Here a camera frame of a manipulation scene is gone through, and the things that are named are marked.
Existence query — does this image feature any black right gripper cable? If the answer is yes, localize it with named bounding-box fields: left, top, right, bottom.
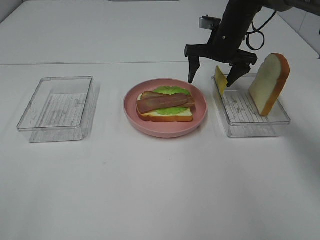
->
left=244, top=10, right=279, bottom=52

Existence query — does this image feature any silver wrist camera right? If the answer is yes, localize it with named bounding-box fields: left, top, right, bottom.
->
left=198, top=15, right=221, bottom=30

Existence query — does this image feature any pink round plate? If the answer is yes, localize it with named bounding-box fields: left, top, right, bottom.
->
left=123, top=78, right=208, bottom=138

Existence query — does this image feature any yellow cheese slice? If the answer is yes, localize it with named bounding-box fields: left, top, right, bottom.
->
left=214, top=66, right=228, bottom=96

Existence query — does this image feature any green lettuce leaf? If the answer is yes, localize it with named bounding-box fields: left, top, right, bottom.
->
left=153, top=86, right=191, bottom=115

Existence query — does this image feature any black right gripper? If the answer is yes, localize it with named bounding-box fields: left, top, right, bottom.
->
left=184, top=0, right=262, bottom=87

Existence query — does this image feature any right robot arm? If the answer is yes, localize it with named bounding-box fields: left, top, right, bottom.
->
left=184, top=0, right=320, bottom=87

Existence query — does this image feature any white bread slice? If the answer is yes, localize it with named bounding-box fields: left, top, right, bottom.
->
left=136, top=105, right=195, bottom=122
left=248, top=53, right=291, bottom=117

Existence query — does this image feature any clear right plastic container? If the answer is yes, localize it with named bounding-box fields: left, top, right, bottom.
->
left=212, top=73, right=291, bottom=138

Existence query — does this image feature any clear left plastic container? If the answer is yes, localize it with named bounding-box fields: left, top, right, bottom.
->
left=17, top=76, right=95, bottom=143

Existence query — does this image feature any clear plastic container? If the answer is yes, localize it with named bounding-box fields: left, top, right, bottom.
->
left=212, top=73, right=291, bottom=138
left=17, top=76, right=95, bottom=143

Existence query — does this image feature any brown bacon strip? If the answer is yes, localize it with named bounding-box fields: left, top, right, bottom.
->
left=136, top=91, right=196, bottom=108
left=136, top=93, right=195, bottom=114

